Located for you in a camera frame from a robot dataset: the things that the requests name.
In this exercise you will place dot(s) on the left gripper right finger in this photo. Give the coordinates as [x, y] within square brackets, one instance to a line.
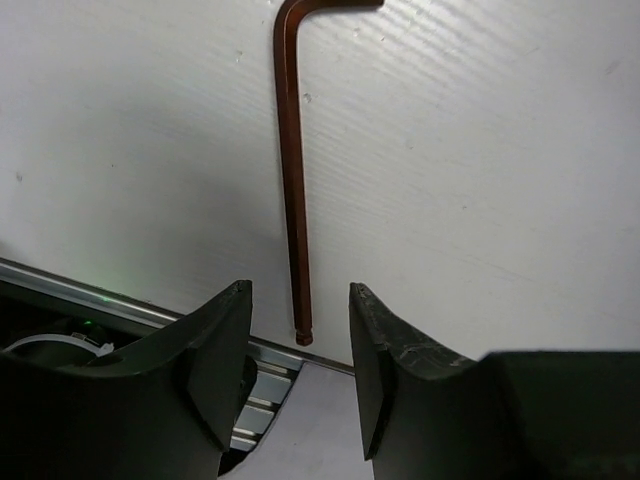
[383, 345]

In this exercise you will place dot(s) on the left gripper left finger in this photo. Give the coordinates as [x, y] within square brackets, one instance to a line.
[189, 371]

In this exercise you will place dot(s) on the large red hex key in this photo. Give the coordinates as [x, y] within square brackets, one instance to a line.
[286, 81]

